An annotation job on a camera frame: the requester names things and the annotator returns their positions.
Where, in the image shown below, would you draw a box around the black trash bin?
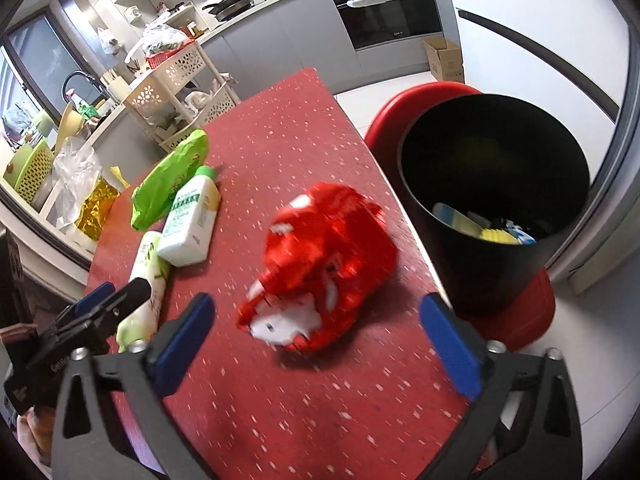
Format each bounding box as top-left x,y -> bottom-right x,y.
397,93 -> 590,318

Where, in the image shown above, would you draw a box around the gold foil bag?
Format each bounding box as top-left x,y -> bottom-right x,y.
74,177 -> 119,242

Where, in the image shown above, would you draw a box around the yellow foam sponge pad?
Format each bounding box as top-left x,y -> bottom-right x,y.
480,229 -> 520,245

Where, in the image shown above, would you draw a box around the red snack bag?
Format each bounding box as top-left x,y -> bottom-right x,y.
236,182 -> 398,354

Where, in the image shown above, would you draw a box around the red chair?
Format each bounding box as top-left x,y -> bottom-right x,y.
364,82 -> 555,350

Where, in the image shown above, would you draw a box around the cardboard box on floor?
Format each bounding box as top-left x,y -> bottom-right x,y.
423,36 -> 464,84

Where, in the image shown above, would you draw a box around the red basket on cart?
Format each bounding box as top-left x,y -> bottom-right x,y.
145,40 -> 193,70

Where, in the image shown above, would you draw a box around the beige plastic storage cart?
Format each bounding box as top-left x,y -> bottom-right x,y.
124,42 -> 240,153

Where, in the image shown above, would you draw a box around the green plastic snack bag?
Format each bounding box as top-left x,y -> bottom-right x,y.
130,129 -> 209,231

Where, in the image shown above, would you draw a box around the black kitchen faucet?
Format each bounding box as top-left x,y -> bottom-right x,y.
61,70 -> 108,105

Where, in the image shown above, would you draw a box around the white refrigerator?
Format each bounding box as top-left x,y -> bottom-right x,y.
452,0 -> 630,176

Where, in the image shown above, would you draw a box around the clear plastic bag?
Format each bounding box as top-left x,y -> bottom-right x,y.
53,136 -> 102,231

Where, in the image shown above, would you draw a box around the black built-in oven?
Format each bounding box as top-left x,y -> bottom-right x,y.
333,0 -> 442,50

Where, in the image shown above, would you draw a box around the grey base cabinets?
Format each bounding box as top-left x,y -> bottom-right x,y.
203,0 -> 458,99

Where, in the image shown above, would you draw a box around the white green small bottle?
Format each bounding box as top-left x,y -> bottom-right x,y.
157,166 -> 221,268

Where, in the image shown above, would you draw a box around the black frying pan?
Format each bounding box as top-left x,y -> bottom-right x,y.
203,0 -> 254,22

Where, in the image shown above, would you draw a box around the green yellow dish basket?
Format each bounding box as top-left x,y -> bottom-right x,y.
3,139 -> 54,205

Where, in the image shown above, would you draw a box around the yellow cutting board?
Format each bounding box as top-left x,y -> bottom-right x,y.
53,103 -> 86,155

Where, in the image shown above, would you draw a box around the green white lotion bottle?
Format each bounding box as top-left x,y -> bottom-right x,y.
115,230 -> 172,354

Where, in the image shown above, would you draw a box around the white blue carton box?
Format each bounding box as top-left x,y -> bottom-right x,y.
433,203 -> 484,238

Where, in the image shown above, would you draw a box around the blue white plastic bag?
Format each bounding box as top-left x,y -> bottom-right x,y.
506,221 -> 536,245

